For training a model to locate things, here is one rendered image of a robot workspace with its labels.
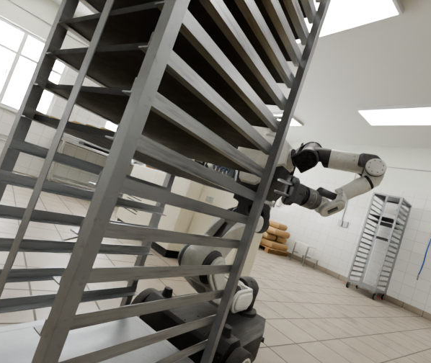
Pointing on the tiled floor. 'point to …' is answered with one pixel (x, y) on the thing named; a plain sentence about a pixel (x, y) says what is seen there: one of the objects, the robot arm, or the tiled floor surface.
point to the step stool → (304, 253)
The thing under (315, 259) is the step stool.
